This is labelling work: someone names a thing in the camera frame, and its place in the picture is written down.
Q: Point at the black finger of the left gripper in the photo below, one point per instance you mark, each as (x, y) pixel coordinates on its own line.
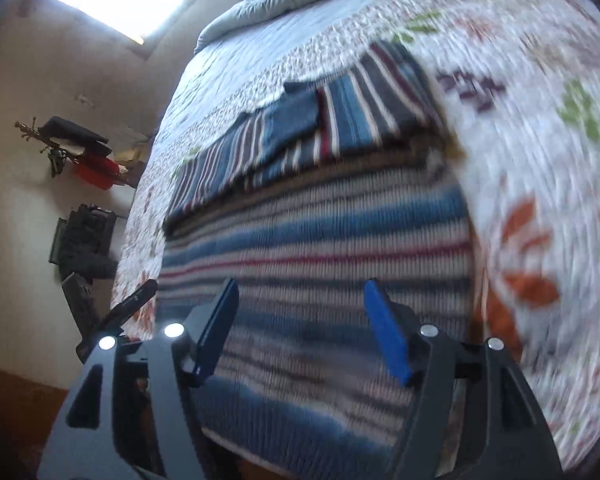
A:
(125, 307)

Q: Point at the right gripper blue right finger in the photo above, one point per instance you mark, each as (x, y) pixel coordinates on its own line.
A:
(393, 325)

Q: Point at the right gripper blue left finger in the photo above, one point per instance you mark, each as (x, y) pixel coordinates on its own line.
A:
(207, 327)

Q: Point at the striped knitted sweater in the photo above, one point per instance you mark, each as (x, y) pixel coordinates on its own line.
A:
(340, 181)

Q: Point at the red garment on rack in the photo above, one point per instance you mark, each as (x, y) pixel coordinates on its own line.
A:
(101, 172)

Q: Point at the dark garment on rack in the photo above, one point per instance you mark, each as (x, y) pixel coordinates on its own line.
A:
(62, 129)

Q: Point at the wooden coat rack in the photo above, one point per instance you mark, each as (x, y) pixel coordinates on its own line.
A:
(60, 152)

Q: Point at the floral white quilt bedspread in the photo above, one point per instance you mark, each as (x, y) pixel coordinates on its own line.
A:
(517, 83)

